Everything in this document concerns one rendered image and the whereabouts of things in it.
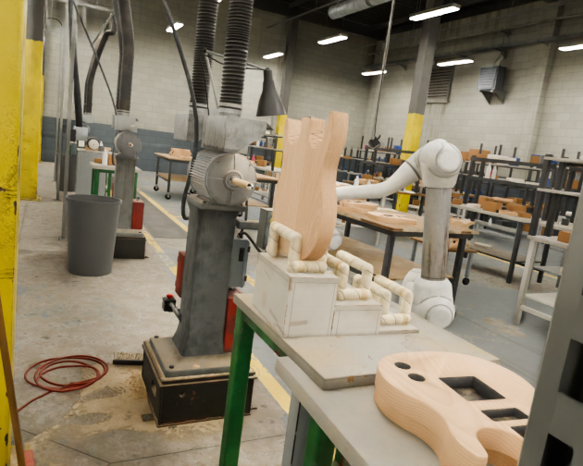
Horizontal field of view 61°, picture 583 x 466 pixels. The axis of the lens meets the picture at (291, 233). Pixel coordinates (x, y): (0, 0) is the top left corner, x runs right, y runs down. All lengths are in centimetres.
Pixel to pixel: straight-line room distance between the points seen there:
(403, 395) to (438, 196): 111
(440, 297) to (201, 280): 119
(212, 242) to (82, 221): 252
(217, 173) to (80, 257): 287
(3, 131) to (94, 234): 313
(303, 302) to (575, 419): 111
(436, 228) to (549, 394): 177
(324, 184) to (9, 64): 109
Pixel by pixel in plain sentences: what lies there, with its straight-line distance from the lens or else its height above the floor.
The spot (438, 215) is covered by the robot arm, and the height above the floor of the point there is 125.
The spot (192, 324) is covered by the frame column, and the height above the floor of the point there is 47.
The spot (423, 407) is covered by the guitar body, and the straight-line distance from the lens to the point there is 104.
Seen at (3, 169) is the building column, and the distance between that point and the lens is 188.
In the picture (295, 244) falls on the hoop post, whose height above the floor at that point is 118.
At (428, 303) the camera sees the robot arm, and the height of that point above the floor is 90.
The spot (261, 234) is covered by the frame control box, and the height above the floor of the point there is 99.
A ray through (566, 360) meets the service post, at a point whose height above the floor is 135.
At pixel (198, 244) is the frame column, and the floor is 90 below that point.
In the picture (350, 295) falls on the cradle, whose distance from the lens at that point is 144.
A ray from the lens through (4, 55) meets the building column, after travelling 188.
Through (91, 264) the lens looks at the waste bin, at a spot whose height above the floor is 12.
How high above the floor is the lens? 144
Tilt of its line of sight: 10 degrees down
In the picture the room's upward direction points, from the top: 8 degrees clockwise
